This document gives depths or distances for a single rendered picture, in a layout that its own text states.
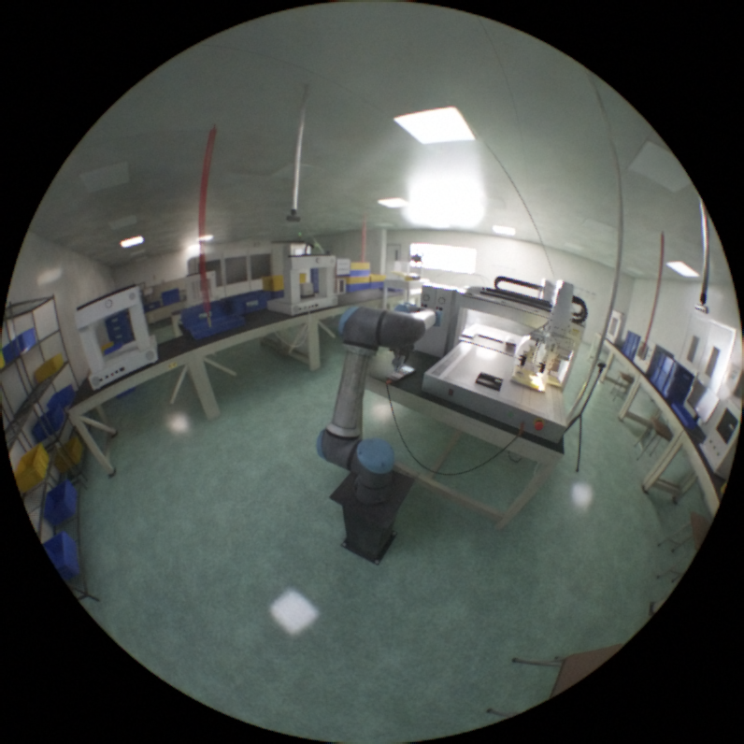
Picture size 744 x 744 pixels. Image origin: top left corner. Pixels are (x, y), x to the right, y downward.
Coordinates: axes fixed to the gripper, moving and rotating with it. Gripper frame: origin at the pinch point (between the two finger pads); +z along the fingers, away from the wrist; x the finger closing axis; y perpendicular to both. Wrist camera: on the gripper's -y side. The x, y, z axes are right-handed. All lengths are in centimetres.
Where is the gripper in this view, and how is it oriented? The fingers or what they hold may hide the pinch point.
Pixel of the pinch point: (397, 369)
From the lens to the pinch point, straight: 123.3
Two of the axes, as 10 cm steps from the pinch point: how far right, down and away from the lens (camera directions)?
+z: -2.0, 9.4, 2.8
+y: -6.3, 0.9, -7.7
